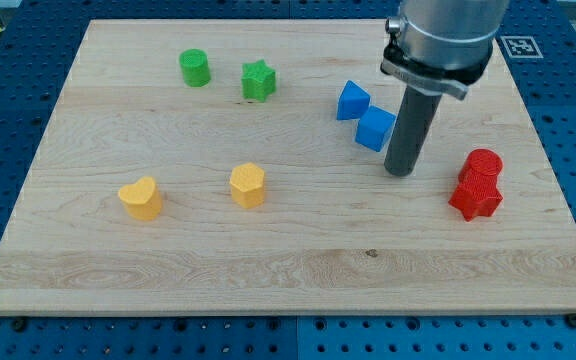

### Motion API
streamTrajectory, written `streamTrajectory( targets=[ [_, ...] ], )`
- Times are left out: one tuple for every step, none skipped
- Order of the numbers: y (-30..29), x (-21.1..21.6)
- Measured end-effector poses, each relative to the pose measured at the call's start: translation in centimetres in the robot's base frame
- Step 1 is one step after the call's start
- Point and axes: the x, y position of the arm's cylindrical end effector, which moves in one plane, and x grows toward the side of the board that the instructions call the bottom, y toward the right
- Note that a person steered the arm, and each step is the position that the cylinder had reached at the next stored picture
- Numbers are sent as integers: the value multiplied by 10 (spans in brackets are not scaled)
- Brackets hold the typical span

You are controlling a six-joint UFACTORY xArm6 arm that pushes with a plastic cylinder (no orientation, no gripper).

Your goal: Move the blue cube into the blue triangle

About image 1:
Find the blue cube block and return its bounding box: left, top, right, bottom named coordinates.
left=355, top=106, right=396, bottom=152

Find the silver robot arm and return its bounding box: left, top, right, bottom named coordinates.
left=380, top=0, right=509, bottom=100

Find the blue triangle block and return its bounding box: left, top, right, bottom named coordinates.
left=336, top=80, right=371, bottom=120

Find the yellow hexagon block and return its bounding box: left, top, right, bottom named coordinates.
left=229, top=162, right=266, bottom=209

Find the light wooden board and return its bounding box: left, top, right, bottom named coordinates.
left=0, top=20, right=576, bottom=316

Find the green star block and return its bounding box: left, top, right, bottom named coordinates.
left=241, top=59, right=276, bottom=102

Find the green cylinder block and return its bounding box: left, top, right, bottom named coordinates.
left=179, top=48, right=211, bottom=87

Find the yellow heart block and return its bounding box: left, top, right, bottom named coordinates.
left=117, top=176, right=163, bottom=221

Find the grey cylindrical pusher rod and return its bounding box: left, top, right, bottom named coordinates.
left=384, top=86, right=442, bottom=177

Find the red star block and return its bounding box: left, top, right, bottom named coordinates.
left=448, top=172, right=503, bottom=221

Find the red cylinder block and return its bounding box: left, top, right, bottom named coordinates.
left=458, top=148, right=503, bottom=182

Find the white fiducial marker tag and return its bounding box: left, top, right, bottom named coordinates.
left=500, top=35, right=543, bottom=59

